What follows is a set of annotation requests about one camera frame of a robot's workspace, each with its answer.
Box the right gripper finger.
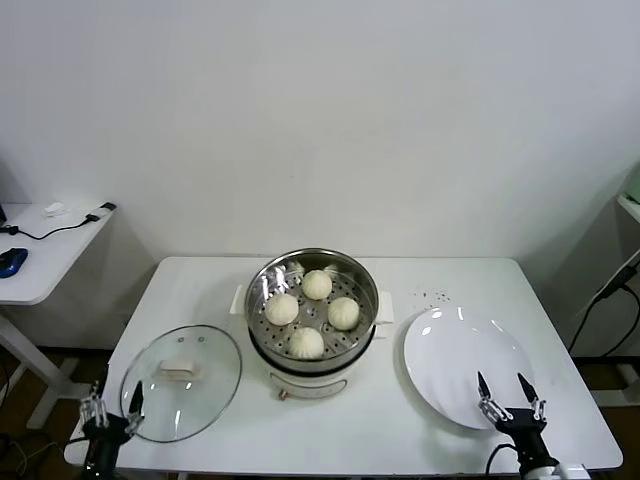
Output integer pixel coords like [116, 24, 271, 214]
[517, 372, 549, 426]
[476, 370, 514, 429]

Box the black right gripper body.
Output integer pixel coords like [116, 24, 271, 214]
[494, 408, 559, 469]

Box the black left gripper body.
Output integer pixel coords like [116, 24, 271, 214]
[82, 413, 134, 480]

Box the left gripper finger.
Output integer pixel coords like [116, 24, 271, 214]
[79, 379, 109, 429]
[124, 380, 146, 435]

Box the glass lid with cream handle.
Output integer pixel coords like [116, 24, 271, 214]
[118, 324, 243, 444]

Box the white steamed baozi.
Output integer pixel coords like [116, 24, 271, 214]
[327, 297, 361, 332]
[302, 269, 333, 301]
[288, 327, 325, 360]
[264, 292, 300, 326]

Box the stainless steel steamer basket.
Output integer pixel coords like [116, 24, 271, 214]
[228, 246, 394, 374]

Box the white round plate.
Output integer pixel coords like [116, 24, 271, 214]
[402, 305, 536, 430]

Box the white side desk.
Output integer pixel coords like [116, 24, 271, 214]
[0, 202, 117, 431]

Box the blue computer mouse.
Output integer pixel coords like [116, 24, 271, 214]
[0, 248, 29, 279]

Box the white electric cooker pot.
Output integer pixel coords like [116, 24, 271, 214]
[247, 322, 389, 402]

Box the black and silver adapter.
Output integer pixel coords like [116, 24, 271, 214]
[83, 202, 117, 224]

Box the pale green appliance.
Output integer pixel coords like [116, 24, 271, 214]
[624, 159, 640, 204]

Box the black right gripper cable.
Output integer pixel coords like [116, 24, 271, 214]
[487, 443, 524, 480]

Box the black desk cable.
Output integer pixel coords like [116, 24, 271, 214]
[0, 212, 101, 242]

